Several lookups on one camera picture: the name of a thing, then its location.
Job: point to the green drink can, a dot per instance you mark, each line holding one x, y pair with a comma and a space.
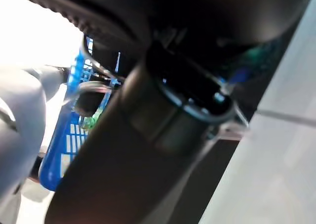
90, 121

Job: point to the silver left robot leg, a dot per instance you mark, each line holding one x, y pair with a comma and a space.
19, 110

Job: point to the dark cola bottle red cap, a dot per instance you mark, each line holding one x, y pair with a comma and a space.
85, 103

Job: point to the blue plastic shopping basket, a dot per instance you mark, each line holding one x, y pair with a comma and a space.
49, 169

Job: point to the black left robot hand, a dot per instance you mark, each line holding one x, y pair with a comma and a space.
138, 147

